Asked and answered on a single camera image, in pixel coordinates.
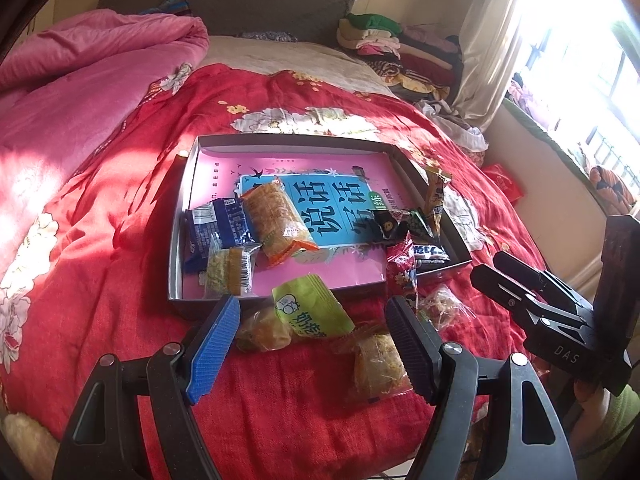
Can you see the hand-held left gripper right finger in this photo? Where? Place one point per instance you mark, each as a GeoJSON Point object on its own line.
{"type": "Point", "coordinates": [412, 350]}

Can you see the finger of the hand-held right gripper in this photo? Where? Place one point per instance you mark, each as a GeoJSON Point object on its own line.
{"type": "Point", "coordinates": [525, 310]}
{"type": "Point", "coordinates": [545, 280]}

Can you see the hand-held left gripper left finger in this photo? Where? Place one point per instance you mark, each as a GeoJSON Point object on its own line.
{"type": "Point", "coordinates": [212, 350]}

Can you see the clear packet with brown pastry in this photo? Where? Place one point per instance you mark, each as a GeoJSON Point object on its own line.
{"type": "Point", "coordinates": [375, 365]}

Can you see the small clear noodle cracker packet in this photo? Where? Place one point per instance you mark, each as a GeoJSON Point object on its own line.
{"type": "Point", "coordinates": [225, 270]}

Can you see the red snack packet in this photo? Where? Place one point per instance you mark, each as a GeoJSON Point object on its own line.
{"type": "Point", "coordinates": [400, 265]}

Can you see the dark snack bar white lettering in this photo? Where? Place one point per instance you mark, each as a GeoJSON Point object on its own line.
{"type": "Point", "coordinates": [430, 252]}

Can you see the grey cardboard box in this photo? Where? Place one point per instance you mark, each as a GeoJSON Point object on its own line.
{"type": "Point", "coordinates": [180, 240]}

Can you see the blue snack packet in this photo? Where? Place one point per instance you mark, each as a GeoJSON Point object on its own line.
{"type": "Point", "coordinates": [225, 225]}

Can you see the black and green snack packet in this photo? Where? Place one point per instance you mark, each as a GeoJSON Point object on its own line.
{"type": "Point", "coordinates": [400, 222]}

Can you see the orange snack packet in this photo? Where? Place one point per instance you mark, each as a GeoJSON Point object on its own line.
{"type": "Point", "coordinates": [275, 220]}

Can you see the person's right forearm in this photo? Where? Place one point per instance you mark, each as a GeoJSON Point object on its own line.
{"type": "Point", "coordinates": [620, 420]}

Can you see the clear packet with brown snack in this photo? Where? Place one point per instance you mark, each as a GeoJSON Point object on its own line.
{"type": "Point", "coordinates": [442, 305]}

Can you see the clear packet with yellow cake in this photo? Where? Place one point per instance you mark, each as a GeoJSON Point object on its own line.
{"type": "Point", "coordinates": [265, 332]}

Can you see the pink and blue book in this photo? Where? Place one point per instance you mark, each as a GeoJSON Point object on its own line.
{"type": "Point", "coordinates": [350, 270]}

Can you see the red paper bag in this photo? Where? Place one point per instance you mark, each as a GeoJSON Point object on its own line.
{"type": "Point", "coordinates": [505, 182]}

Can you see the orange patterned cloth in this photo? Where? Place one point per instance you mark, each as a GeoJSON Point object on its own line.
{"type": "Point", "coordinates": [610, 190]}

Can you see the red floral quilt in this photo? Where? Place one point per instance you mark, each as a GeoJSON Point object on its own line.
{"type": "Point", "coordinates": [125, 260]}

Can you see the green windowsill cover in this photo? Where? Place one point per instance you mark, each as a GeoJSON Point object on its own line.
{"type": "Point", "coordinates": [550, 145]}

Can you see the tan snack packet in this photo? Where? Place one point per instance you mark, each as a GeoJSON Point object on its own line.
{"type": "Point", "coordinates": [436, 195]}

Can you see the white cloth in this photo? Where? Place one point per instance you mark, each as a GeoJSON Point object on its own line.
{"type": "Point", "coordinates": [460, 132]}

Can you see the beige plush blanket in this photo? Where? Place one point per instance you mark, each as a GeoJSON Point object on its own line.
{"type": "Point", "coordinates": [27, 445]}

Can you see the window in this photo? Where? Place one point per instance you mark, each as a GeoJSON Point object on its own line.
{"type": "Point", "coordinates": [585, 60]}

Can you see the cream curtain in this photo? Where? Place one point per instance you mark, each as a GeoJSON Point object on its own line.
{"type": "Point", "coordinates": [490, 35]}

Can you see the pile of folded clothes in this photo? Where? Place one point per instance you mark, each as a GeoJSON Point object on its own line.
{"type": "Point", "coordinates": [420, 55]}

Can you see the pink quilt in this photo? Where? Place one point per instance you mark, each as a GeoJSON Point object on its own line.
{"type": "Point", "coordinates": [75, 85]}

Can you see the beige bed sheet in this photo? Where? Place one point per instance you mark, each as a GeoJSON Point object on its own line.
{"type": "Point", "coordinates": [300, 57]}

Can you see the dark patterned cloth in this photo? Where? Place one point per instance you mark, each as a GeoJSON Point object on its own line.
{"type": "Point", "coordinates": [265, 36]}

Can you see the grey headboard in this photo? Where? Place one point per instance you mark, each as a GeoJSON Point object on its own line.
{"type": "Point", "coordinates": [225, 10]}

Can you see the blue patterned cloth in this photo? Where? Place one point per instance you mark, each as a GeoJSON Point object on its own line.
{"type": "Point", "coordinates": [165, 7]}

